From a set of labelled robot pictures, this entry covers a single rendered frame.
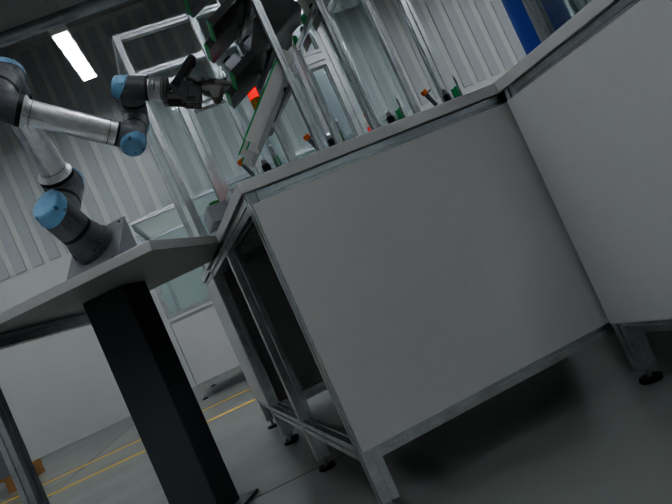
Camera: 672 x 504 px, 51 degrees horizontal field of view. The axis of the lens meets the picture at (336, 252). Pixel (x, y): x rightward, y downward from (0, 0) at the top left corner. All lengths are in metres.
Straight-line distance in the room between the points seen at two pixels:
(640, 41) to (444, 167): 0.56
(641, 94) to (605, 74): 0.10
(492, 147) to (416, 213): 0.28
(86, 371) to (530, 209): 9.31
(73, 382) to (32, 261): 1.82
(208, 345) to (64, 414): 3.88
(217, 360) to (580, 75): 6.18
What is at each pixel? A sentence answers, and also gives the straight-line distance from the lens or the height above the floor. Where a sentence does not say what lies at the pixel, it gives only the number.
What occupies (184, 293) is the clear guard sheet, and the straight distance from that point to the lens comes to 7.49.
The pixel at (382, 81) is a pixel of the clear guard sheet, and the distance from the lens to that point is 3.85.
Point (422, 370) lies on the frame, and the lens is 1.72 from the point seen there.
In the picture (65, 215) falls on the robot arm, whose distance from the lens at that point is 2.40.
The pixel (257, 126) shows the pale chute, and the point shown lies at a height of 1.04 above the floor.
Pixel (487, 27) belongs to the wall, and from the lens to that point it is 11.96.
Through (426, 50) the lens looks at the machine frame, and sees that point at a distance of 3.48.
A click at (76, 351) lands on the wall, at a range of 10.76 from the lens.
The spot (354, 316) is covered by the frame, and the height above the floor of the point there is 0.46.
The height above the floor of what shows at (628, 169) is 0.52.
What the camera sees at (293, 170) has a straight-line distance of 1.69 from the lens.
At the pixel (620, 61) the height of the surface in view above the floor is 0.72.
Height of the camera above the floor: 0.56
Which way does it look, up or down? 2 degrees up
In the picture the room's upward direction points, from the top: 24 degrees counter-clockwise
